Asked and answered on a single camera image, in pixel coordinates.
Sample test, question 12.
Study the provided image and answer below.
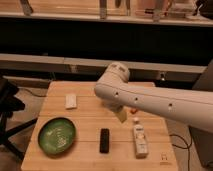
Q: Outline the green ceramic bowl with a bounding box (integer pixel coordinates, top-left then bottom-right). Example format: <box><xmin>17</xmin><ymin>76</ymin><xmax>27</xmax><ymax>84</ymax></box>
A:
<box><xmin>38</xmin><ymin>117</ymin><xmax>76</xmax><ymax>155</ymax></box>

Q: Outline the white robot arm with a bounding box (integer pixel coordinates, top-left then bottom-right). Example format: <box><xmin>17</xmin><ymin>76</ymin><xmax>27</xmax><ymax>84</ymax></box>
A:
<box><xmin>94</xmin><ymin>62</ymin><xmax>213</xmax><ymax>133</ymax></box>

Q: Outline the orange carrot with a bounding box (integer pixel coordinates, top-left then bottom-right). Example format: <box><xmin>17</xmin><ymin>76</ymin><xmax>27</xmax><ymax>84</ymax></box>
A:
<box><xmin>130</xmin><ymin>108</ymin><xmax>138</xmax><ymax>115</ymax></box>

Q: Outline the white plastic bottle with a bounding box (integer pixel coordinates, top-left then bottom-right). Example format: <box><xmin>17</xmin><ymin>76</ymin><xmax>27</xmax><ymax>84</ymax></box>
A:
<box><xmin>133</xmin><ymin>117</ymin><xmax>148</xmax><ymax>158</ymax></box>

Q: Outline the black rectangular bar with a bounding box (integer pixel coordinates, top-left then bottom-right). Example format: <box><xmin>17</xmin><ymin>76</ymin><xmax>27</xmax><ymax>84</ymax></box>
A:
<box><xmin>99</xmin><ymin>128</ymin><xmax>110</xmax><ymax>153</ymax></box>

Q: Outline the white rectangular block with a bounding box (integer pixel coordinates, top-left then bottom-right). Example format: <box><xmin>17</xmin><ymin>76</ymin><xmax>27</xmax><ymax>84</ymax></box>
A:
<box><xmin>65</xmin><ymin>94</ymin><xmax>77</xmax><ymax>109</ymax></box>

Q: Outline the black chair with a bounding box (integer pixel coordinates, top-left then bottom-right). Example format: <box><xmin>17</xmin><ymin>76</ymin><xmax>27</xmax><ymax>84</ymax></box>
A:
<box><xmin>0</xmin><ymin>76</ymin><xmax>37</xmax><ymax>160</ymax></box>

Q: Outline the black cable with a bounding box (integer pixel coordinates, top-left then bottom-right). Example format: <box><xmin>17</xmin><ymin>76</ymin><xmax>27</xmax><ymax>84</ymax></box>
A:
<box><xmin>168</xmin><ymin>133</ymin><xmax>194</xmax><ymax>171</ymax></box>

